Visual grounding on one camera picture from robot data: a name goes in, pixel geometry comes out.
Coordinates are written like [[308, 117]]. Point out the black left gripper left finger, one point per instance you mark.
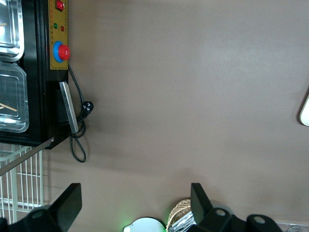
[[62, 210]]

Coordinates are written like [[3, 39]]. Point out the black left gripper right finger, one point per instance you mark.
[[205, 217]]

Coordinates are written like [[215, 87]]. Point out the steel food tray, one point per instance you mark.
[[17, 96], [14, 36]]

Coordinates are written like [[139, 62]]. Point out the cream plastic tray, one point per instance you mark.
[[305, 111]]

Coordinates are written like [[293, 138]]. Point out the stacked foil containers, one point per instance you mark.
[[182, 223]]

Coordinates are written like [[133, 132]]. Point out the light woven wicker basket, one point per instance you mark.
[[179, 207]]

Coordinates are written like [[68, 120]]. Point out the silver metal bar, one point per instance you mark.
[[26, 153]]

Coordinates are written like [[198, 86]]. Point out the clear acrylic bottle rack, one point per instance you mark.
[[292, 227]]

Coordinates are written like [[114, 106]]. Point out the black heating machine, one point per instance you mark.
[[38, 96]]

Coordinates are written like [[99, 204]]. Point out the red round emergency knob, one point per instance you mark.
[[64, 52]]

